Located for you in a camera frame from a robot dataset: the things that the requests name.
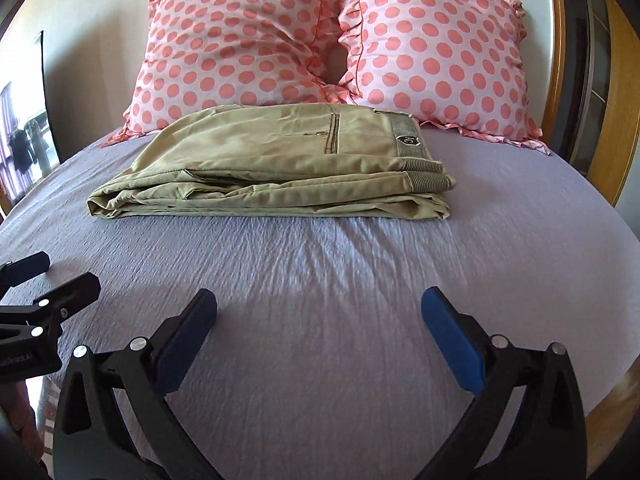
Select beige khaki pants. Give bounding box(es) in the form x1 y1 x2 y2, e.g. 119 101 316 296
88 104 456 220

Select person's left hand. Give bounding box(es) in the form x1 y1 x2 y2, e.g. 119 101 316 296
0 382 44 462

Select black framed mirror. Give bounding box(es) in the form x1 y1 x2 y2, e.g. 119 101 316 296
1 34 60 206

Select lavender bed sheet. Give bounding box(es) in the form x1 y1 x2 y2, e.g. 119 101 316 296
1 130 639 479

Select polka dot pillow near window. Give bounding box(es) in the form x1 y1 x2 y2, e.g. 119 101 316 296
105 0 341 145

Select polka dot pillow near door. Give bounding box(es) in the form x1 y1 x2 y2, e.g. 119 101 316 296
337 0 549 153

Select wooden door frame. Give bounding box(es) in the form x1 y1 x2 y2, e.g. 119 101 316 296
521 0 639 204

